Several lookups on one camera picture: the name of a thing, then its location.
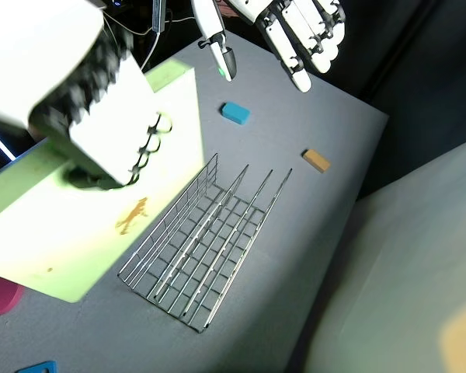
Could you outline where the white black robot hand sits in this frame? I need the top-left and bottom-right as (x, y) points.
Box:
(191, 0), (347, 94)
(0, 0), (175, 190)

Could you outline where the light green board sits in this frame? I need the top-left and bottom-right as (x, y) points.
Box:
(0, 60), (207, 304)

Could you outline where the blue rounded block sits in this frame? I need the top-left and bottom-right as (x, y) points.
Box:
(220, 102), (252, 126)

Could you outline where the orange rounded block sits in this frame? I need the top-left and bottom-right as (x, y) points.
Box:
(301, 148), (332, 173)

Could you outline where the grey table cloth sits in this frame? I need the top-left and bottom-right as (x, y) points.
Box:
(0, 30), (389, 373)

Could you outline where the pink rounded block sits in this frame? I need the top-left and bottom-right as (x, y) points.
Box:
(0, 276), (26, 316)

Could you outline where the blurred white shell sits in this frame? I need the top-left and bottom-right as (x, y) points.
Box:
(304, 134), (466, 373)

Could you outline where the thin white cable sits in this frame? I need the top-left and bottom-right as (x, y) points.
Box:
(100, 10), (197, 73)

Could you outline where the white wire basket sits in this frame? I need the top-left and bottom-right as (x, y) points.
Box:
(116, 152), (294, 334)

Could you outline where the blue flat frame piece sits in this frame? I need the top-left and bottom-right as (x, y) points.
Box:
(14, 360), (58, 373)

